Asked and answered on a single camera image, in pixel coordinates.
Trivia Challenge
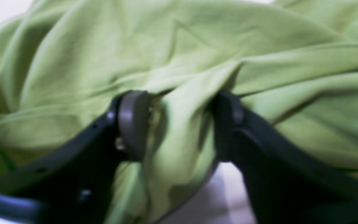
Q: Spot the green t-shirt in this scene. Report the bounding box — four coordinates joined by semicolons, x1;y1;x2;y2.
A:
0;0;358;224

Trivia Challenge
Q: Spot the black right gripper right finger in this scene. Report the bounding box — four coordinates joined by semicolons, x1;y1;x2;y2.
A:
212;91;358;224

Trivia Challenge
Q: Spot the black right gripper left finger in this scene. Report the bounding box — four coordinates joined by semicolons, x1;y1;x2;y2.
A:
0;91;151;224

